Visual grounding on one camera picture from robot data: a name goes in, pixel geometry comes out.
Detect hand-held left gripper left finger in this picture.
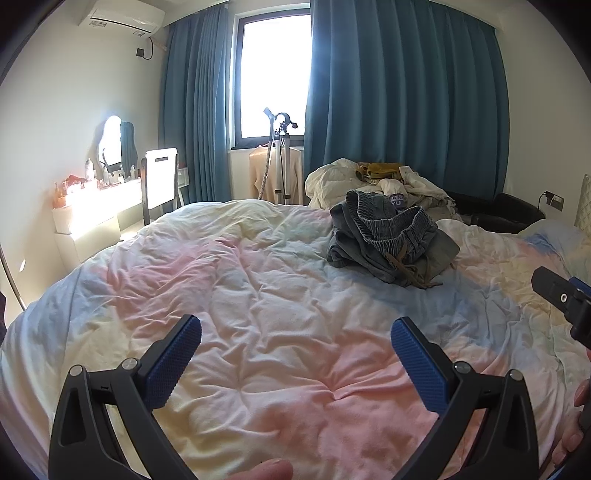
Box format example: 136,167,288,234
48,315,202,480

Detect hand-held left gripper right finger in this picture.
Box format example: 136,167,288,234
390,316,540,480

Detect grey-blue denim pants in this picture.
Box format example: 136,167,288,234
327,189,461,291

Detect person's left hand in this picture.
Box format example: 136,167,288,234
229,459,294,480

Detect person's right hand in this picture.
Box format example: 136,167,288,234
551,378,591,468

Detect pastel pillow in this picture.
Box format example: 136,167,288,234
517,219,591,287

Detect pastel bed duvet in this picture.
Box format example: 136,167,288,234
0,198,591,480

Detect white vanity desk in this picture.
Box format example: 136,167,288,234
52,178,144,264

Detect white chair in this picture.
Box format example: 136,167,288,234
141,148,182,226

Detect curved metal tube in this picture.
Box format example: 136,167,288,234
0,247,28,310

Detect beige hanging garment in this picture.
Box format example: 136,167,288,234
249,145,305,204

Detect mustard yellow garment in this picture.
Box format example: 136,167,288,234
355,161,403,182

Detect cluster of desk cosmetics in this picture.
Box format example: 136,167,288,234
52,173,125,209

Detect cream puffy jacket pile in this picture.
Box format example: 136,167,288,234
305,158,462,222

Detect narrow teal curtain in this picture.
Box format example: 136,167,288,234
158,4,236,206

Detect wide teal curtain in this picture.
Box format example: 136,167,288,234
303,0,509,204

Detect dark framed window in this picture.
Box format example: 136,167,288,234
233,14,312,141

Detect white wall air conditioner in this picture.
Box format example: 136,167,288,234
78,0,166,35

